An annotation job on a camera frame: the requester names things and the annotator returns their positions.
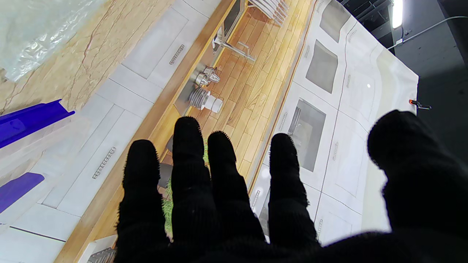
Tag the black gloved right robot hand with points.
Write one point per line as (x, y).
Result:
(204, 212)

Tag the clear plastic crate blue clips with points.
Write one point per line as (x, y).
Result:
(25, 118)

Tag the clear plastic bag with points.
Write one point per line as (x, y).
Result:
(36, 33)

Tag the printed kitchen backdrop banner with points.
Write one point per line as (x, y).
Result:
(256, 73)

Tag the orange black spring clamp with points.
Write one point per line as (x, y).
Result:
(418, 105)

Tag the white ceiling light tube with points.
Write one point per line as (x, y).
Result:
(397, 12)

